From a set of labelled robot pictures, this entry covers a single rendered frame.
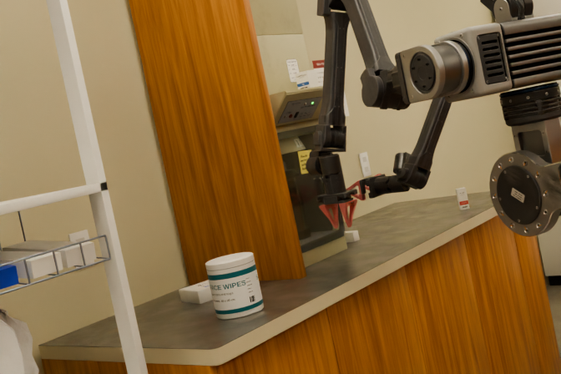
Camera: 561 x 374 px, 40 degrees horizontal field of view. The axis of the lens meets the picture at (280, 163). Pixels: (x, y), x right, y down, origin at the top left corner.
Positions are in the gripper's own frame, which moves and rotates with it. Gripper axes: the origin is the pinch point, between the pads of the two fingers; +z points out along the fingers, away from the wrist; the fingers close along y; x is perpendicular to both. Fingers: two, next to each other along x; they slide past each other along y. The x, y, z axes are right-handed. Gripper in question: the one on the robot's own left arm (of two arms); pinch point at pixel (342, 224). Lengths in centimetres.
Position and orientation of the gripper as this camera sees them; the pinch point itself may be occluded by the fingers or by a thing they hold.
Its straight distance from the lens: 213.6
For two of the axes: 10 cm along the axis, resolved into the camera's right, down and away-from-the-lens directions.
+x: -6.1, 1.6, -7.8
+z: 2.0, 9.8, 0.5
